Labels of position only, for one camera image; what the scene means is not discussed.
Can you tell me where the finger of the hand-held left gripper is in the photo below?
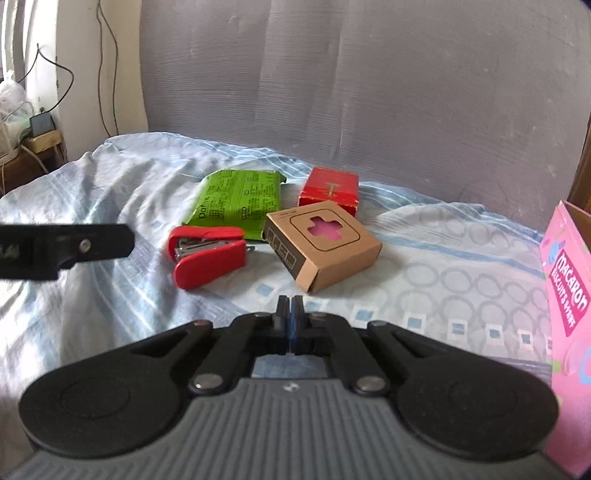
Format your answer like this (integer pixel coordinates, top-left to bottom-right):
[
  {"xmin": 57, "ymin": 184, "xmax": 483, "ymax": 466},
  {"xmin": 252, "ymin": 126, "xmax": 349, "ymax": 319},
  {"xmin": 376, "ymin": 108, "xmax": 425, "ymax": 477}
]
[{"xmin": 0, "ymin": 223, "xmax": 136, "ymax": 281}]

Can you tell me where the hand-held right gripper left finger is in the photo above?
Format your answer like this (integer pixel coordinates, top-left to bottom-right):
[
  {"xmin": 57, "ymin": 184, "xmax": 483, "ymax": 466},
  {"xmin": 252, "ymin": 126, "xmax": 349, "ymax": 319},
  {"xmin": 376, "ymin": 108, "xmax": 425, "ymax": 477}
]
[{"xmin": 129, "ymin": 295, "xmax": 293, "ymax": 397}]

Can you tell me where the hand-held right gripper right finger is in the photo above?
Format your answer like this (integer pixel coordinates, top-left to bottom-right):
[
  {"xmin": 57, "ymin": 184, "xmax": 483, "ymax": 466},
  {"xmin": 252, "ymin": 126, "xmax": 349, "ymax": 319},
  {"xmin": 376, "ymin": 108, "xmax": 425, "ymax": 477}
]
[{"xmin": 291, "ymin": 295, "xmax": 445, "ymax": 397}]

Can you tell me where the green foil packet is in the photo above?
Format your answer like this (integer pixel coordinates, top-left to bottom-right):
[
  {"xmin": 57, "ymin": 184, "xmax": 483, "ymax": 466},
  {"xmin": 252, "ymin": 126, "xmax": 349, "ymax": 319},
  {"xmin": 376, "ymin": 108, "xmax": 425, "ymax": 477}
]
[{"xmin": 187, "ymin": 168, "xmax": 287, "ymax": 241}]

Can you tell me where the red cardboard box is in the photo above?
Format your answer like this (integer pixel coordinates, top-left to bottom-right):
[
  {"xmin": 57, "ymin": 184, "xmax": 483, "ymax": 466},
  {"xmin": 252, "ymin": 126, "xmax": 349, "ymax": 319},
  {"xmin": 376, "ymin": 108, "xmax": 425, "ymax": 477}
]
[{"xmin": 298, "ymin": 167, "xmax": 360, "ymax": 217}]

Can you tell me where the pink biscuit tin box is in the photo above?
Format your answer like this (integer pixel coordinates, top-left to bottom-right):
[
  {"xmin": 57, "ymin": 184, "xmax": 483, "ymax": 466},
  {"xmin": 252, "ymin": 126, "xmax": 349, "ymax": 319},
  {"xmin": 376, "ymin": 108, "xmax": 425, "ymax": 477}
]
[{"xmin": 539, "ymin": 200, "xmax": 591, "ymax": 478}]

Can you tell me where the brown box with cross cutout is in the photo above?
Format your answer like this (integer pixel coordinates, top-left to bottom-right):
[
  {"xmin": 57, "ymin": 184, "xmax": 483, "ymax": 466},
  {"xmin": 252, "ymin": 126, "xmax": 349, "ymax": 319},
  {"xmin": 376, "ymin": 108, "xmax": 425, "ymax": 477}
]
[{"xmin": 262, "ymin": 200, "xmax": 383, "ymax": 295}]

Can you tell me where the blue patterned bedsheet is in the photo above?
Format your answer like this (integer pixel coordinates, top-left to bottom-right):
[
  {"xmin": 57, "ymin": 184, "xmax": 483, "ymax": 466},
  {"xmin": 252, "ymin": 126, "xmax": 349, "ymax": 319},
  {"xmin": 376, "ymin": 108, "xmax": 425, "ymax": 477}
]
[{"xmin": 0, "ymin": 133, "xmax": 560, "ymax": 462}]

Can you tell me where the red stapler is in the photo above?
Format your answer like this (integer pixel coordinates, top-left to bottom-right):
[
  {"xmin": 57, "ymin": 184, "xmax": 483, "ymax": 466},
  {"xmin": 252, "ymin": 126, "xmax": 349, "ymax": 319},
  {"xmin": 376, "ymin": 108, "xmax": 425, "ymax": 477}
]
[{"xmin": 167, "ymin": 226, "xmax": 256, "ymax": 291}]

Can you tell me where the black power adapter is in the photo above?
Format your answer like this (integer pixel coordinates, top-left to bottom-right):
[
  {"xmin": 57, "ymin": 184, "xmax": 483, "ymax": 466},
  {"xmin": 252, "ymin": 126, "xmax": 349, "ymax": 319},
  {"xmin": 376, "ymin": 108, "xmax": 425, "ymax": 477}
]
[{"xmin": 28, "ymin": 111, "xmax": 56, "ymax": 138}]

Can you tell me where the white plastic bag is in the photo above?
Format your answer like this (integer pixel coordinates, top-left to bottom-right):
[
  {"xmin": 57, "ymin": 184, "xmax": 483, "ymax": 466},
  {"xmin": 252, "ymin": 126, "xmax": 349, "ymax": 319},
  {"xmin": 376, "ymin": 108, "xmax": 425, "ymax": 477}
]
[{"xmin": 0, "ymin": 80, "xmax": 34, "ymax": 160}]

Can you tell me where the grey upright mattress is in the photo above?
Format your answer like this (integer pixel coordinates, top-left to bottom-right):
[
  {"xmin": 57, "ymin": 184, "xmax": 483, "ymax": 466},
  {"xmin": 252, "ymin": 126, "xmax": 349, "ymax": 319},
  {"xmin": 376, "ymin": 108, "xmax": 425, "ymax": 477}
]
[{"xmin": 139, "ymin": 0, "xmax": 591, "ymax": 232}]

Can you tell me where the looped black cable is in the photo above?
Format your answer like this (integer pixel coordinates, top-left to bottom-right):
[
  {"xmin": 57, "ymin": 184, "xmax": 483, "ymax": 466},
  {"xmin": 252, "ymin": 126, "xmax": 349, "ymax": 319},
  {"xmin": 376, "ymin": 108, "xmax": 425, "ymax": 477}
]
[{"xmin": 23, "ymin": 44, "xmax": 75, "ymax": 112}]

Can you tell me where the long black wall cable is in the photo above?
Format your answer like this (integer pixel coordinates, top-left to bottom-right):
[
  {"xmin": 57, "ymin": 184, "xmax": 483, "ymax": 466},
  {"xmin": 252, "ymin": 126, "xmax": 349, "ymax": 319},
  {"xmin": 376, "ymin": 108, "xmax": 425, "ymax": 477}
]
[{"xmin": 95, "ymin": 0, "xmax": 117, "ymax": 134}]

